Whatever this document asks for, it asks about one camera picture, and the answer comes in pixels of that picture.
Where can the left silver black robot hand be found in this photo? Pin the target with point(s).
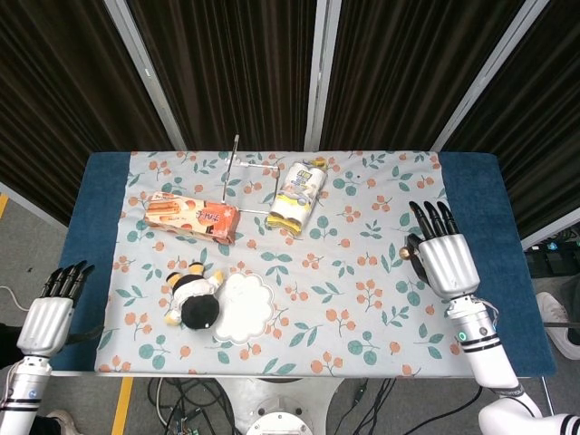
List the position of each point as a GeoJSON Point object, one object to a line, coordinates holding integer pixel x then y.
{"type": "Point", "coordinates": [45, 324]}

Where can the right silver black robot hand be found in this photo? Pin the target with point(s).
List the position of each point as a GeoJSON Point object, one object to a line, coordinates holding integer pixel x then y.
{"type": "Point", "coordinates": [448, 265]}

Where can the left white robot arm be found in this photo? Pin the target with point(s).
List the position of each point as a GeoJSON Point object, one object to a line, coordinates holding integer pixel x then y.
{"type": "Point", "coordinates": [25, 394]}

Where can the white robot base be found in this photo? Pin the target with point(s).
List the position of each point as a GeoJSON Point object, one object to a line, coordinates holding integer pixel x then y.
{"type": "Point", "coordinates": [281, 403]}

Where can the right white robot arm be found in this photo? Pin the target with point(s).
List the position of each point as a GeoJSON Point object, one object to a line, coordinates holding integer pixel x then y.
{"type": "Point", "coordinates": [487, 353]}

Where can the white black sneaker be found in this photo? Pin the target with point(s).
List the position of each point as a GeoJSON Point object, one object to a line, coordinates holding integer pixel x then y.
{"type": "Point", "coordinates": [65, 423]}

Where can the black equipment with blue stickers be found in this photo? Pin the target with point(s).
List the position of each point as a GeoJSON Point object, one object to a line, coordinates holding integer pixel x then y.
{"type": "Point", "coordinates": [553, 256]}

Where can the yellow floor tape strip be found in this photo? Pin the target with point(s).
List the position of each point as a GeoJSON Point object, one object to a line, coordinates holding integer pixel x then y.
{"type": "Point", "coordinates": [122, 405]}

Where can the floral tablecloth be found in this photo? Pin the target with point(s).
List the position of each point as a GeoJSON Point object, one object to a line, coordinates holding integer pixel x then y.
{"type": "Point", "coordinates": [340, 226]}

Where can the blue table mat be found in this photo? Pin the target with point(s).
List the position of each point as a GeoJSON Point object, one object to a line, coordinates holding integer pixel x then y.
{"type": "Point", "coordinates": [97, 217]}

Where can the black yellow plush bee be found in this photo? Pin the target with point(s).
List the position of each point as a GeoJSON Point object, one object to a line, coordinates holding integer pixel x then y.
{"type": "Point", "coordinates": [197, 299]}

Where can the dark pleated curtain panel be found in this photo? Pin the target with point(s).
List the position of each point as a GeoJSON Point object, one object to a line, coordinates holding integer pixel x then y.
{"type": "Point", "coordinates": [54, 99]}
{"type": "Point", "coordinates": [408, 68]}
{"type": "Point", "coordinates": [226, 68]}
{"type": "Point", "coordinates": [539, 127]}

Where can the white yellow bag roll pack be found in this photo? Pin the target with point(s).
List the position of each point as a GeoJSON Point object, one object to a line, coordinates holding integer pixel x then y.
{"type": "Point", "coordinates": [296, 195]}

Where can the orange biscuit box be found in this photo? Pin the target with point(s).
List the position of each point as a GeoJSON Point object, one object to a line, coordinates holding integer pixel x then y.
{"type": "Point", "coordinates": [195, 218]}

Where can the white flower-shaped plate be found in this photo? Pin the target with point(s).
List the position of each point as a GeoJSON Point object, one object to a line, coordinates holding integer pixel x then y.
{"type": "Point", "coordinates": [247, 308]}

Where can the grey metal partition post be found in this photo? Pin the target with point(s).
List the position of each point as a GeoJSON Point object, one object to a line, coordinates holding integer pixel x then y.
{"type": "Point", "coordinates": [319, 72]}
{"type": "Point", "coordinates": [489, 77]}
{"type": "Point", "coordinates": [145, 74]}

